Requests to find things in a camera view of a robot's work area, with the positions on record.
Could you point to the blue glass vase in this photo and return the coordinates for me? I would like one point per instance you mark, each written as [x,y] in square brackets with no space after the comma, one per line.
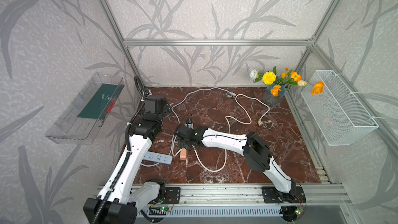
[274,94]

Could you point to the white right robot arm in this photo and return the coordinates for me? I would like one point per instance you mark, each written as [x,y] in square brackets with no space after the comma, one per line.
[252,147]

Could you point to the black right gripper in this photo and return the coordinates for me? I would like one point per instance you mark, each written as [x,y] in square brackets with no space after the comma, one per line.
[181,144]

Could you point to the red pen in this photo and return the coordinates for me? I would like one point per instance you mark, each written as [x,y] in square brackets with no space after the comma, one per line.
[111,104]

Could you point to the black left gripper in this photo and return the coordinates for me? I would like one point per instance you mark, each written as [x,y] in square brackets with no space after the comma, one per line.
[165,107]

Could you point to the pink power strip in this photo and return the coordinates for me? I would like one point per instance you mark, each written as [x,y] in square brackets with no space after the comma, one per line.
[183,155]

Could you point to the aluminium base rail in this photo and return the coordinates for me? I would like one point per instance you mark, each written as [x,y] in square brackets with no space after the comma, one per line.
[252,194]

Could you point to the white wire mesh basket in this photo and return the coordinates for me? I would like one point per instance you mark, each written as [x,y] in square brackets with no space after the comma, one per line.
[340,116]

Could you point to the green booklet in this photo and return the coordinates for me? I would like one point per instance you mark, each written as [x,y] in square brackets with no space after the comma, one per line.
[96,107]

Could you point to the clear plastic wall bin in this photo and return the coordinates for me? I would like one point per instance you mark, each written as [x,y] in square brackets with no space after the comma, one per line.
[81,122]

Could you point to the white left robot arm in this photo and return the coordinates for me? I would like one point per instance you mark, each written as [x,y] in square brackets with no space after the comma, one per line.
[116,203]

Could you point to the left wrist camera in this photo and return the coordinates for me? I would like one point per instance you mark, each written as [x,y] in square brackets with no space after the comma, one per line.
[189,123]

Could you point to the blue-white power strip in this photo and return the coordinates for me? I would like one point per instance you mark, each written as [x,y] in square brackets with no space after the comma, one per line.
[158,158]

